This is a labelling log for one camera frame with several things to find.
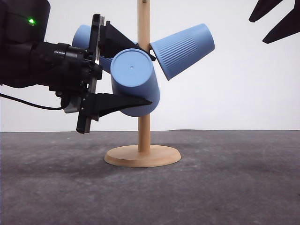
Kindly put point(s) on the wooden mug tree stand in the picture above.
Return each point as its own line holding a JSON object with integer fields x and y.
{"x": 144, "y": 154}

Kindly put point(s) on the black cable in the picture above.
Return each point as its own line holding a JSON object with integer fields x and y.
{"x": 26, "y": 103}

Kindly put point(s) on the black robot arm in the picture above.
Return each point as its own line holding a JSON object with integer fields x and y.
{"x": 26, "y": 60}

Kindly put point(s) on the blue ribbed plastic cup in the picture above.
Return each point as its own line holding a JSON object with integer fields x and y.
{"x": 133, "y": 75}
{"x": 81, "y": 36}
{"x": 178, "y": 52}

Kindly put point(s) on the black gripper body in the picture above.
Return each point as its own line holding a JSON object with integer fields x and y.
{"x": 76, "y": 73}

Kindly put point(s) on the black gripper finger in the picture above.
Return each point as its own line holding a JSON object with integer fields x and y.
{"x": 289, "y": 25}
{"x": 113, "y": 41}
{"x": 110, "y": 103}
{"x": 263, "y": 7}

